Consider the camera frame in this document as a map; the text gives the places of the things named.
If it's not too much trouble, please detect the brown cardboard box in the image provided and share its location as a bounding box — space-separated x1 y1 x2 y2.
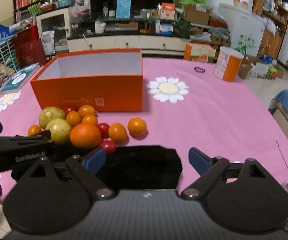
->
184 4 212 26

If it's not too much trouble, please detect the open cardboard box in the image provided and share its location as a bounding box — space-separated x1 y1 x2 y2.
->
237 55 259 80

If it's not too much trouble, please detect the orange cardboard box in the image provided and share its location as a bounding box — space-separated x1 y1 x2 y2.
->
30 49 144 112

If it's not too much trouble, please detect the orange gift box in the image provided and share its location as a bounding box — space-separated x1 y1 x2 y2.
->
183 42 217 63

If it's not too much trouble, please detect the medium orange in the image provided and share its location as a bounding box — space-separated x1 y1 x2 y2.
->
127 117 148 137
108 123 128 143

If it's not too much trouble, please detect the yellow pear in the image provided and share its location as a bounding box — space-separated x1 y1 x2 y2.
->
38 107 67 130
45 118 72 145

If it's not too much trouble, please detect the white television stand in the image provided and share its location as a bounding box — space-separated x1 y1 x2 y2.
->
67 17 192 55

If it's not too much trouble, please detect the thin metal rod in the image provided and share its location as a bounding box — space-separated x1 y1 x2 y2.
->
276 140 288 178

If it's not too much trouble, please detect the white fridge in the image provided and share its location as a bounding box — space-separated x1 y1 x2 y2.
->
217 3 268 57

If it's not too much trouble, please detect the white plastic bag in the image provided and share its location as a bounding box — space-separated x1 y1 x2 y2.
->
40 30 56 55

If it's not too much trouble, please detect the small orange and white box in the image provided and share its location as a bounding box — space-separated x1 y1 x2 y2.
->
158 3 176 19

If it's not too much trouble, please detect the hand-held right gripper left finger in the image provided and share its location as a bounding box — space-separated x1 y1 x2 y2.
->
22 147 116 200

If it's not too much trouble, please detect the wooden shelf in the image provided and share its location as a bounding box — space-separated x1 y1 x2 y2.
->
252 0 288 58

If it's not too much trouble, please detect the teal book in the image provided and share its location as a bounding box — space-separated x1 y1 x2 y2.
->
0 63 40 95

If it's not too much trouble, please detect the small orange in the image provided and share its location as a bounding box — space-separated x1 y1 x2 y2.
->
66 111 82 128
28 124 43 137
81 115 99 127
78 105 96 118

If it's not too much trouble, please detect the orange and white can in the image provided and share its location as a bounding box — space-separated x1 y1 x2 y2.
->
213 46 244 82

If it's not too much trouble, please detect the light blue package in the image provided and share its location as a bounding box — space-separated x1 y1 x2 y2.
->
116 0 132 19

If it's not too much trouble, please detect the blue bag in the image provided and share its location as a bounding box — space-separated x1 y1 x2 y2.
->
0 24 17 40

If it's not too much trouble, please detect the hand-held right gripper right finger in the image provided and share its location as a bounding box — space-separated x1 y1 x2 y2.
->
180 147 269 200

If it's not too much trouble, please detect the white glass-door cabinet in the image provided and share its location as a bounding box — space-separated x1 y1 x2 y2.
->
35 7 72 55

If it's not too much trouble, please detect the blue tissue box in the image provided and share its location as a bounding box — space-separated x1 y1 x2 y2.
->
160 23 174 34

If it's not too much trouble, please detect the white wire cart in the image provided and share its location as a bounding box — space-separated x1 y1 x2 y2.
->
0 37 20 105

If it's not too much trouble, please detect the large orange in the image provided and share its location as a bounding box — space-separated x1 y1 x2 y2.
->
70 123 102 150

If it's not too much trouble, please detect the red gift bag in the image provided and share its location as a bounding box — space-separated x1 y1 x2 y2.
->
12 25 47 67

